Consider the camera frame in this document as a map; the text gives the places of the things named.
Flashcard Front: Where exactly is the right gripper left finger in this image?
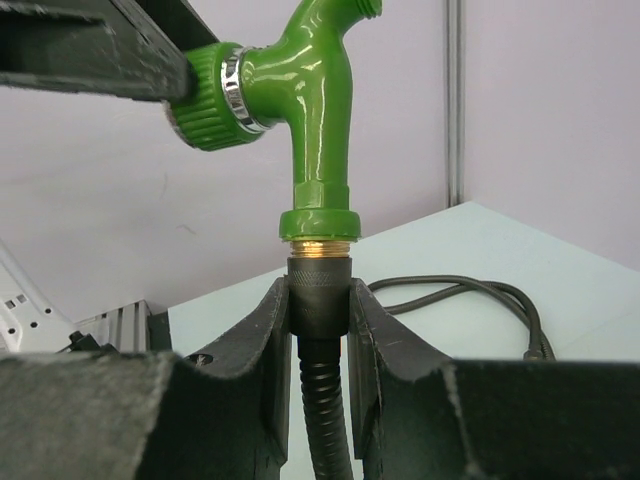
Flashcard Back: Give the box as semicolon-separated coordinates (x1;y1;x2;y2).
1;280;291;479

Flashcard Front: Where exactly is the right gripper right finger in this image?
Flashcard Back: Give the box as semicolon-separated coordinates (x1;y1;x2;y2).
348;280;639;479

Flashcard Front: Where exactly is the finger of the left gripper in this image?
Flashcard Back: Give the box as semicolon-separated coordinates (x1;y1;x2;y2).
1;0;218;102

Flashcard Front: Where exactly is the dark flexible shower hose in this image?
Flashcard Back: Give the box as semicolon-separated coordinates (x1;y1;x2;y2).
285;254;557;480

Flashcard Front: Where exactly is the green water faucet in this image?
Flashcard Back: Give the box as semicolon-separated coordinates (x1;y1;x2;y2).
166;0;383;258

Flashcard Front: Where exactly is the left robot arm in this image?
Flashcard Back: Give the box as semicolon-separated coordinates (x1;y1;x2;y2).
1;0;217;353

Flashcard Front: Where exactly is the left aluminium frame post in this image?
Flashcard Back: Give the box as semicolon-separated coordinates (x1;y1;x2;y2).
443;0;466;207

